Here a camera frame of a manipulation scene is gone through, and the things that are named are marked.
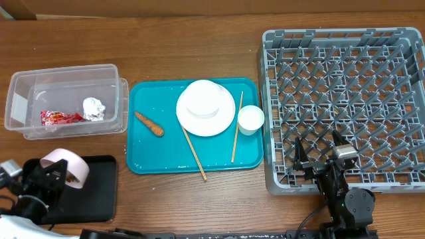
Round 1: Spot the wooden chopstick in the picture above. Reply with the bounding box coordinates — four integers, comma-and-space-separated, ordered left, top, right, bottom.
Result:
231, 91, 244, 163
181, 125, 207, 181

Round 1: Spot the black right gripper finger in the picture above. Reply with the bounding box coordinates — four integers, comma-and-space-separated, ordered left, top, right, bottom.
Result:
293, 137, 309, 171
331, 129, 351, 146

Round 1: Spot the grey dishwasher rack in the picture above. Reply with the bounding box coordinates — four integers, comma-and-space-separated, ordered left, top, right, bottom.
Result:
258, 27, 424, 195

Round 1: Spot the red snack wrapper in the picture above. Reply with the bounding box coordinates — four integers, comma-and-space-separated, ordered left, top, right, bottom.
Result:
41, 111, 86, 126

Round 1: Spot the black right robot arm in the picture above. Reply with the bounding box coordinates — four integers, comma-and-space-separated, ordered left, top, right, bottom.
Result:
293, 130, 378, 238

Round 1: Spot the pink bowl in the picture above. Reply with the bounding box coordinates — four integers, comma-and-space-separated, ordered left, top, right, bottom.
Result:
40, 148, 90, 189

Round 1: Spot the clear plastic bin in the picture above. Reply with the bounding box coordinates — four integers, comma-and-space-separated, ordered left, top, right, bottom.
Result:
4, 64, 129, 140

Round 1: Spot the orange carrot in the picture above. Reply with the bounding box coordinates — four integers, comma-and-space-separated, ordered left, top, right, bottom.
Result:
134, 112, 165, 137

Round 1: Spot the white plate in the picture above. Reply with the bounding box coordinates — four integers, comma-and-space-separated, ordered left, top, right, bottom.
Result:
176, 84, 236, 137

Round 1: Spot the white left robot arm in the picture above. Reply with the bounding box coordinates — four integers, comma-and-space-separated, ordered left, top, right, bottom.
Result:
1, 155, 116, 238

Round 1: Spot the white bowl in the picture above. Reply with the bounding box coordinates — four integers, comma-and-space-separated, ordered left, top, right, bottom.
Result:
183, 80, 222, 118

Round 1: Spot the white paper cup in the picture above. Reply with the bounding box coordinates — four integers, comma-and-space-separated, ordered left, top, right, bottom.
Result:
238, 105, 264, 135

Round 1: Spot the black tray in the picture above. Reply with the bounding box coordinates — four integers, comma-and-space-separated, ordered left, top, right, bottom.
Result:
15, 155, 118, 224

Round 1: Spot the teal plastic tray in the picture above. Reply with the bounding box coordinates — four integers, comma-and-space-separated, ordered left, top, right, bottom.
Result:
126, 80, 264, 175

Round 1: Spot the wooden chopstick right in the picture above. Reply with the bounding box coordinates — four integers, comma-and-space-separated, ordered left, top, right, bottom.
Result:
231, 91, 244, 163

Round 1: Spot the foil ball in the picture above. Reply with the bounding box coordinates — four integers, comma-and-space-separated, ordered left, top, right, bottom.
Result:
82, 97, 106, 121

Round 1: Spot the wooden chopstick left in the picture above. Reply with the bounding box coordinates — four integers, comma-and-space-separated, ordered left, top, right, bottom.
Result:
181, 125, 207, 181

